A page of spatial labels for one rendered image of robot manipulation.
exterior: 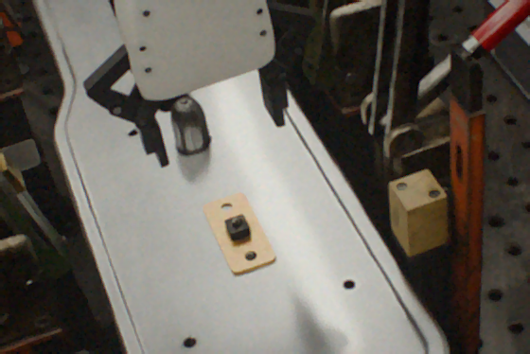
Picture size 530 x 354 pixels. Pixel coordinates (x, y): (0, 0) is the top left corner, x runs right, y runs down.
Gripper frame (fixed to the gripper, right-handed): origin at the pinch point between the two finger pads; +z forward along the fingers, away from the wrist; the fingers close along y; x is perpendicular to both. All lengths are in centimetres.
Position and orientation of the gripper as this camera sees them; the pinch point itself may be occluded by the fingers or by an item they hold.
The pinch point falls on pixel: (216, 126)
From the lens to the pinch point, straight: 80.7
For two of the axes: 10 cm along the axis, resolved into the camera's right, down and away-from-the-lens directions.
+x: 3.4, 6.2, -7.0
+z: 1.2, 7.1, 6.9
